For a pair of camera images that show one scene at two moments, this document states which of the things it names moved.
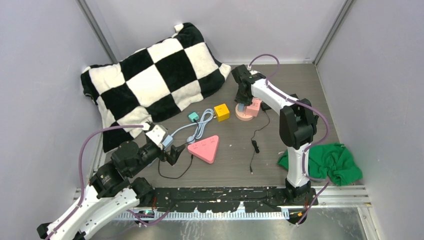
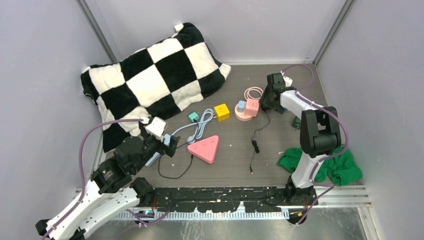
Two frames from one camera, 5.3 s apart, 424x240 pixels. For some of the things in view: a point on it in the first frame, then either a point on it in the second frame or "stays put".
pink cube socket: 253,110 stays put
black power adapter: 265,107 stays put
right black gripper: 239,99 to 264,100
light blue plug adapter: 241,107 stays put
